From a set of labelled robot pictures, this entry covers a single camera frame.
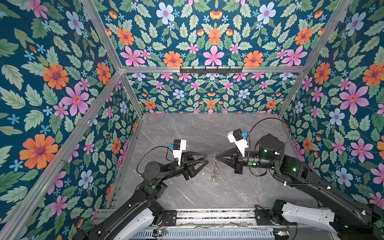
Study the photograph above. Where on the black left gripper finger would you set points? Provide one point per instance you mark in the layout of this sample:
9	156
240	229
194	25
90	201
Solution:
197	166
196	157

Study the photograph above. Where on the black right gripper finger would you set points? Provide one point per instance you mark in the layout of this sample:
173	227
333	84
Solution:
227	154
229	161

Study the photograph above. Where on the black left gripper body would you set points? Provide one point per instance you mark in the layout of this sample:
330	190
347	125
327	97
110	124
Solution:
185	172

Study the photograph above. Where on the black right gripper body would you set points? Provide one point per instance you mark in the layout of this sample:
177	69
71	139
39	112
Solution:
253	161

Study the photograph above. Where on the silver keyring with keys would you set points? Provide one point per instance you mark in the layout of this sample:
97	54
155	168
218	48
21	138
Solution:
215	175

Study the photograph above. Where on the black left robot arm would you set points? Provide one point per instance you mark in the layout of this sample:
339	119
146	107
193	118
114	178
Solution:
142	209

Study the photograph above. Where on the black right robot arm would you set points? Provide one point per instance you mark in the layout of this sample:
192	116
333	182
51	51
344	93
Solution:
340	215

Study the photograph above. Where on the white ventilation grille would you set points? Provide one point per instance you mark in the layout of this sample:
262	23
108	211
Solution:
204	234

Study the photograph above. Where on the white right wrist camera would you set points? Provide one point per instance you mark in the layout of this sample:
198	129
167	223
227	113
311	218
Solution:
239	138

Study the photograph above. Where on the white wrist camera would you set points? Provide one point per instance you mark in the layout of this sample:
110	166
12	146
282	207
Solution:
177	147
239	138

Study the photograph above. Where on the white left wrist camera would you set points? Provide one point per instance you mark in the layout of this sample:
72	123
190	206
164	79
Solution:
177	147

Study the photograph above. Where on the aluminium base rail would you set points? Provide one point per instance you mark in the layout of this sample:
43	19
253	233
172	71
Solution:
245	217

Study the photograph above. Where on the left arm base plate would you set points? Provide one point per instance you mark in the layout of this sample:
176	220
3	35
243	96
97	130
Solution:
168	218

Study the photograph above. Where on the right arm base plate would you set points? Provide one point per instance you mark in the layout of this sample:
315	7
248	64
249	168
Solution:
267	216

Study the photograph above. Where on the black hook rail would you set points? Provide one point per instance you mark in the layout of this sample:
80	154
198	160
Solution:
210	70

